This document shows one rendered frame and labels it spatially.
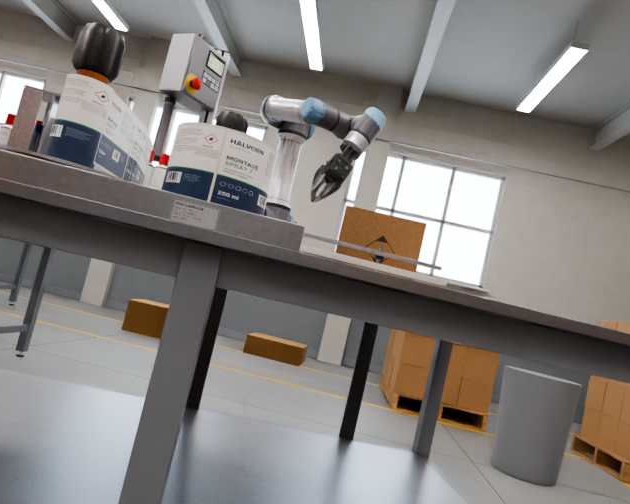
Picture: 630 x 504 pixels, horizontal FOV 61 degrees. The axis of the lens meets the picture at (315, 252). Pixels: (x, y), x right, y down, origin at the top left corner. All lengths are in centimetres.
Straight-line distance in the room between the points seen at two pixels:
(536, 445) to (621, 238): 466
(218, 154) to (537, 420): 290
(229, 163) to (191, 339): 32
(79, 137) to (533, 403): 299
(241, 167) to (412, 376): 394
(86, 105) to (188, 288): 43
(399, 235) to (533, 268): 548
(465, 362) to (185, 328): 413
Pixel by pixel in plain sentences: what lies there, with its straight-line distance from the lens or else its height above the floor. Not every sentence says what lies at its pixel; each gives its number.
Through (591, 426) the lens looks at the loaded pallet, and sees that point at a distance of 520.
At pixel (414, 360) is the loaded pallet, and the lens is 478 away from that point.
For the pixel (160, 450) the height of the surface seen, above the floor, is 49.
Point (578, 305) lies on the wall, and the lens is 755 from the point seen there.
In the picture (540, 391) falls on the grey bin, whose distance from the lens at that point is 353.
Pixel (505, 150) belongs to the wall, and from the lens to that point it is 753.
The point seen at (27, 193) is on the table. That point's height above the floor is 82.
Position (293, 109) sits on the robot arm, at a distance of 187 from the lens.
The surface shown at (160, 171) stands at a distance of 169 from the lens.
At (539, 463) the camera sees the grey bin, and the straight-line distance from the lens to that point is 362.
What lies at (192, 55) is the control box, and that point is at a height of 140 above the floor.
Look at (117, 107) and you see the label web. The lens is 118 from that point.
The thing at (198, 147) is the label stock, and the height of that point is 98.
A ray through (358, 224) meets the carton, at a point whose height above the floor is 106.
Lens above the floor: 77
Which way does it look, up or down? 5 degrees up
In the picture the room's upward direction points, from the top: 13 degrees clockwise
